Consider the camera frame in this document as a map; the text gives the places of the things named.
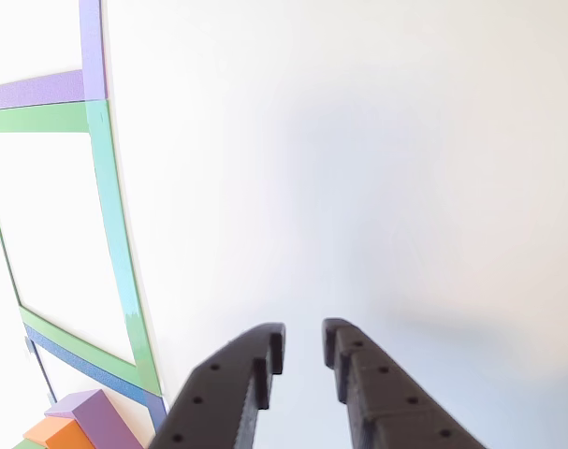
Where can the purple block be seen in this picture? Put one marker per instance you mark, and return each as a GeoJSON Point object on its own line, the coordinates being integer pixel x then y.
{"type": "Point", "coordinates": [101, 416]}

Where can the orange block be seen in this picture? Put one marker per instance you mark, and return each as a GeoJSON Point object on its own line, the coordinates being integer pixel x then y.
{"type": "Point", "coordinates": [59, 432]}

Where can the green cube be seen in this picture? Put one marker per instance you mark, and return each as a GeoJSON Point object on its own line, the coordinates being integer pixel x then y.
{"type": "Point", "coordinates": [26, 444]}

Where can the blue square frame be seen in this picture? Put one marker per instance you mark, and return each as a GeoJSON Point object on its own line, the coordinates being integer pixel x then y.
{"type": "Point", "coordinates": [91, 369]}

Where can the green square frame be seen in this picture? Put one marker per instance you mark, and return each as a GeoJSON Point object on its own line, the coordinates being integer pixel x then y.
{"type": "Point", "coordinates": [110, 210]}

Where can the purple square frame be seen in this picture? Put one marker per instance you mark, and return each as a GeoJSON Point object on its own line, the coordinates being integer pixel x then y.
{"type": "Point", "coordinates": [91, 56]}

